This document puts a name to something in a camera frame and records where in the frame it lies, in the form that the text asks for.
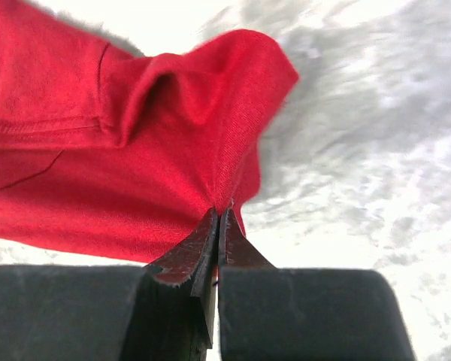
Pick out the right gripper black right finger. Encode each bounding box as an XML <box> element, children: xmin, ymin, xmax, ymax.
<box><xmin>218</xmin><ymin>210</ymin><xmax>415</xmax><ymax>360</ymax></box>

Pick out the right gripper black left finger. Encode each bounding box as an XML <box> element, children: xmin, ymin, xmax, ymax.
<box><xmin>0</xmin><ymin>210</ymin><xmax>219</xmax><ymax>360</ymax></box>

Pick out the red t-shirt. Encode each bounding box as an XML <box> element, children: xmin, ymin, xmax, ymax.
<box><xmin>0</xmin><ymin>1</ymin><xmax>298</xmax><ymax>262</ymax></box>

